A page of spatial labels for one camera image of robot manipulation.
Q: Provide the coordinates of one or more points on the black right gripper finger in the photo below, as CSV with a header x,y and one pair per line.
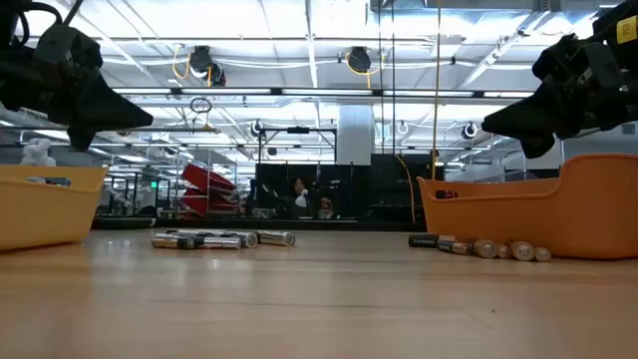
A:
x,y
538,147
528,117

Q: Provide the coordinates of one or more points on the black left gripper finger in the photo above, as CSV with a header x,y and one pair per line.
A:
x,y
104,109
81,139

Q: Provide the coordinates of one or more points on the orange plastic bin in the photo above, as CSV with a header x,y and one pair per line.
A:
x,y
573,219

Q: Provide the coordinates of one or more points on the yellow plastic bin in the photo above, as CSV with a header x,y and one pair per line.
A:
x,y
45,214

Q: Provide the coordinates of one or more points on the silver black Energizer battery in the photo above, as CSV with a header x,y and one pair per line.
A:
x,y
224,243
164,242
184,232
276,238
250,240

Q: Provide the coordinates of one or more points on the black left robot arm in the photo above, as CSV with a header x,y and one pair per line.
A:
x,y
7,20

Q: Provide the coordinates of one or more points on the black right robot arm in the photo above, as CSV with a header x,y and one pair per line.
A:
x,y
605,22

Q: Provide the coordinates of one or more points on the white robot figure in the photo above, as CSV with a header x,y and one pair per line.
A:
x,y
37,152

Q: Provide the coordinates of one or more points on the red plastic storage bin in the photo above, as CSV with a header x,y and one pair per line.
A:
x,y
204,178
199,204

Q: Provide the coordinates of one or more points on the black cabinet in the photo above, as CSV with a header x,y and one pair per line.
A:
x,y
389,189

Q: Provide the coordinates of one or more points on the long ceiling light bar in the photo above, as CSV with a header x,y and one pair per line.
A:
x,y
276,92

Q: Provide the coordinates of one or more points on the white square pillar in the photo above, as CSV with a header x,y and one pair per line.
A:
x,y
355,134

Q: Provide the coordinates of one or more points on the person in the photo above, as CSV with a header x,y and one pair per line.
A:
x,y
299,183

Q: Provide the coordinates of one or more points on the white lamp shade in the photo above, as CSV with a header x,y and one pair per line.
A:
x,y
301,200

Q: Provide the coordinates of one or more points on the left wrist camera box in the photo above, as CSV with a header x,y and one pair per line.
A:
x,y
57,42

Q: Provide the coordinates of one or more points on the black metal gantry frame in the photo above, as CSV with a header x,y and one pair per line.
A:
x,y
298,129

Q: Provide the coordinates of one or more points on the black table edge rail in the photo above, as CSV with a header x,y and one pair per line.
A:
x,y
299,225

